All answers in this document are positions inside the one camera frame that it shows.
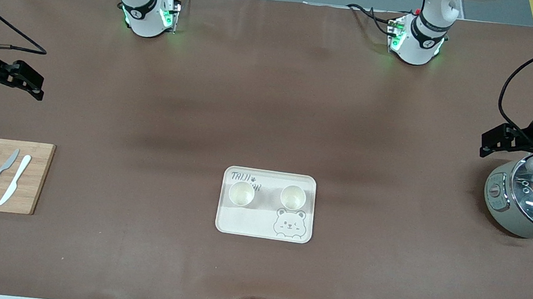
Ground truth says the white IKEA cup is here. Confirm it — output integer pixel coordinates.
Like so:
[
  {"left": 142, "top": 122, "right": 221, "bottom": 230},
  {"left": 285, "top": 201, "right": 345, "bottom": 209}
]
[
  {"left": 278, "top": 183, "right": 307, "bottom": 212},
  {"left": 227, "top": 180, "right": 257, "bottom": 209}
]

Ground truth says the grey-green cooking pot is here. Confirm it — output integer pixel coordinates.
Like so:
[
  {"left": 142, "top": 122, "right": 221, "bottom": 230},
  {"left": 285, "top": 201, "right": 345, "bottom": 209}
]
[{"left": 479, "top": 151, "right": 533, "bottom": 246}]

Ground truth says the white plastic knife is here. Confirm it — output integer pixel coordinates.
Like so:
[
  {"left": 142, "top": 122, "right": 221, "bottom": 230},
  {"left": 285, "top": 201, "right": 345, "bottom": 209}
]
[{"left": 0, "top": 152, "right": 32, "bottom": 209}]

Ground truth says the brown table mat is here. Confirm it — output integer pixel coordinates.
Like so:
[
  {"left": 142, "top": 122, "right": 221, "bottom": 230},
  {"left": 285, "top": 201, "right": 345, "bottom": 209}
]
[{"left": 0, "top": 0, "right": 533, "bottom": 299}]

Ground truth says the beige bear print tray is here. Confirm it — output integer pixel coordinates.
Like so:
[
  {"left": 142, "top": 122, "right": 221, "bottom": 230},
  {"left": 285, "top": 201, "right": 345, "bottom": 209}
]
[{"left": 214, "top": 164, "right": 319, "bottom": 245}]

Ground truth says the black base cable bundle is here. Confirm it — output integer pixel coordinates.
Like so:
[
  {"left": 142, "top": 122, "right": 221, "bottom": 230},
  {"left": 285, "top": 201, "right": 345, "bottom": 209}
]
[{"left": 344, "top": 2, "right": 403, "bottom": 38}]

